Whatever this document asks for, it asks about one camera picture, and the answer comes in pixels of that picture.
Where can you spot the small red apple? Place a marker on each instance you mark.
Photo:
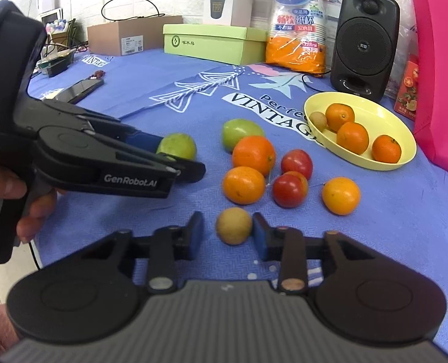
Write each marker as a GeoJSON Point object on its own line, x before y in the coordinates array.
{"type": "Point", "coordinates": [289, 191]}
{"type": "Point", "coordinates": [297, 163]}

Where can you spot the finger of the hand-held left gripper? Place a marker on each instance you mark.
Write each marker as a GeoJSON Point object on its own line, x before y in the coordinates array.
{"type": "Point", "coordinates": [144, 140]}
{"type": "Point", "coordinates": [140, 174]}

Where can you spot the white box with cup picture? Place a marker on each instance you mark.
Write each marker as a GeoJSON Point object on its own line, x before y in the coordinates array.
{"type": "Point", "coordinates": [227, 0]}

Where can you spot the green apple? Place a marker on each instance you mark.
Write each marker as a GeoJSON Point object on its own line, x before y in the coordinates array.
{"type": "Point", "coordinates": [180, 145]}
{"type": "Point", "coordinates": [239, 130]}

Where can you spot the tan longan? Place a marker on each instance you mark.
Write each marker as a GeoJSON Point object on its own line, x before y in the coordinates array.
{"type": "Point", "coordinates": [234, 225]}

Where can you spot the black speaker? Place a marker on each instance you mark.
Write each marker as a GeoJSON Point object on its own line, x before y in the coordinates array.
{"type": "Point", "coordinates": [364, 45]}

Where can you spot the yellow oval plate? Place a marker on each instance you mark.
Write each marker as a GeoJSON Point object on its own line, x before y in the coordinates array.
{"type": "Point", "coordinates": [383, 115]}

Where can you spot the white appliance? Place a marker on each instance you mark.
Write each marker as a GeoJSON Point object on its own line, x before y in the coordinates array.
{"type": "Point", "coordinates": [52, 16]}

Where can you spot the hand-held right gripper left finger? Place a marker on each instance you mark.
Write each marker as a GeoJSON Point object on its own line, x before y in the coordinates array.
{"type": "Point", "coordinates": [197, 234]}

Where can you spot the white paper cup stack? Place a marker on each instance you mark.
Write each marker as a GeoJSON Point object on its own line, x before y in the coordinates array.
{"type": "Point", "coordinates": [260, 11]}

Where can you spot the orange paper cup pack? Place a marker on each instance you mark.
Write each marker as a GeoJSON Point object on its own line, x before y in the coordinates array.
{"type": "Point", "coordinates": [297, 26]}

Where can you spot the brown kiwi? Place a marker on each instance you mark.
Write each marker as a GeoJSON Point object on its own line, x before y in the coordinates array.
{"type": "Point", "coordinates": [318, 120]}

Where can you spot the blue printed tablecloth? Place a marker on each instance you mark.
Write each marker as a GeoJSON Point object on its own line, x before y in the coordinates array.
{"type": "Point", "coordinates": [379, 234]}

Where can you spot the brown cardboard box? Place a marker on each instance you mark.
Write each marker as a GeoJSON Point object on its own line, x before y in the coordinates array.
{"type": "Point", "coordinates": [133, 36]}

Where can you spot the green circuit board device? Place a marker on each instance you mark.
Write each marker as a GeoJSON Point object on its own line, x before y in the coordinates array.
{"type": "Point", "coordinates": [55, 64]}

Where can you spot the person's left hand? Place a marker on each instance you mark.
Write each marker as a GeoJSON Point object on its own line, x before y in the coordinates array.
{"type": "Point", "coordinates": [4, 181]}

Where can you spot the orange tangerine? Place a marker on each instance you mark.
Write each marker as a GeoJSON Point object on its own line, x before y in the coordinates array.
{"type": "Point", "coordinates": [244, 185]}
{"type": "Point", "coordinates": [352, 138]}
{"type": "Point", "coordinates": [339, 116]}
{"type": "Point", "coordinates": [254, 155]}
{"type": "Point", "coordinates": [341, 196]}
{"type": "Point", "coordinates": [386, 149]}

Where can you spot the red printed box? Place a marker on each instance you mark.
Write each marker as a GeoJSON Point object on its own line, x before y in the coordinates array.
{"type": "Point", "coordinates": [407, 87]}

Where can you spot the black smartphone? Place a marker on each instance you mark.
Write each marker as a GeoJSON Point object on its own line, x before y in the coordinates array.
{"type": "Point", "coordinates": [78, 90]}

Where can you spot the pink fabric bag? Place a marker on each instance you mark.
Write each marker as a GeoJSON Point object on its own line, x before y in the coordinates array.
{"type": "Point", "coordinates": [439, 83]}

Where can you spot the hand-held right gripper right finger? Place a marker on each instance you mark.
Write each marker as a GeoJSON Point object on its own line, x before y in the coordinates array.
{"type": "Point", "coordinates": [260, 240]}

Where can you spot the green cardboard box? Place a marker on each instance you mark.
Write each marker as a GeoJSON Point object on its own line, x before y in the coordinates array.
{"type": "Point", "coordinates": [209, 43]}

